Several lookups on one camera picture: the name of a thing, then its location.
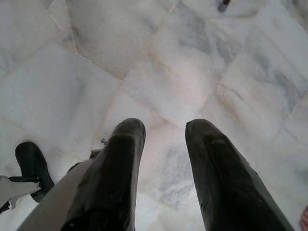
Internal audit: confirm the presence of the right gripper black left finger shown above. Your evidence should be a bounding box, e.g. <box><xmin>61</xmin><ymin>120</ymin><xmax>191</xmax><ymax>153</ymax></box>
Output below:
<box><xmin>60</xmin><ymin>117</ymin><xmax>146</xmax><ymax>231</ymax></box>

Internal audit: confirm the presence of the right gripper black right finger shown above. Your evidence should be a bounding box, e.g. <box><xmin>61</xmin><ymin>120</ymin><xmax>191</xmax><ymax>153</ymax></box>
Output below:
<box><xmin>184</xmin><ymin>118</ymin><xmax>295</xmax><ymax>231</ymax></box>

